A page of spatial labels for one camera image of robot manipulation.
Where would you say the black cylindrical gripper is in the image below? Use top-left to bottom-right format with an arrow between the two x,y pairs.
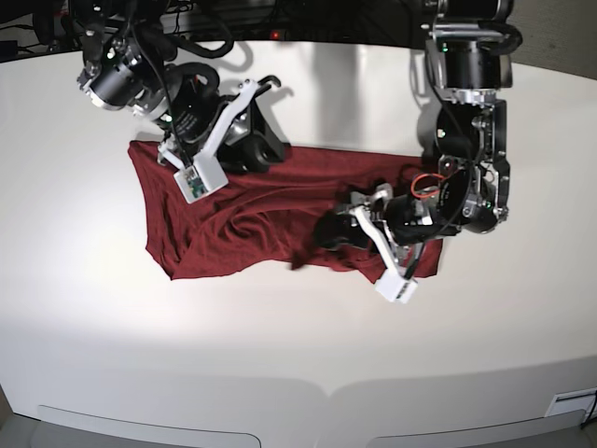
162,78 -> 285,175
312,194 -> 460,251

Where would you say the dark red long-sleeve shirt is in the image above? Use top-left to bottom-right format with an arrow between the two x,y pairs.
128,141 -> 427,283

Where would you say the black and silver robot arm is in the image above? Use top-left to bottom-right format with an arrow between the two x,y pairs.
72,1 -> 285,173

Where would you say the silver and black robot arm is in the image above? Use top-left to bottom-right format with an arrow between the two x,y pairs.
313,1 -> 523,250

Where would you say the black power strip red switch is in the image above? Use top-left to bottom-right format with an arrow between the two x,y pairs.
232,29 -> 285,41

